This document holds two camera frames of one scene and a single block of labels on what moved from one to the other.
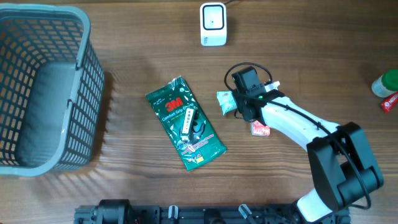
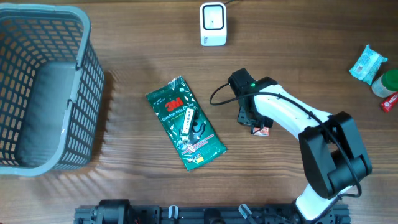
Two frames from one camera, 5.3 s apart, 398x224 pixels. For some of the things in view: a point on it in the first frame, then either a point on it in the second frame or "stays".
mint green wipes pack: x=227 y=101 → x=367 y=65
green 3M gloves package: x=171 y=100 stays
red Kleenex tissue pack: x=259 y=129 stays
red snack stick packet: x=389 y=102 stays
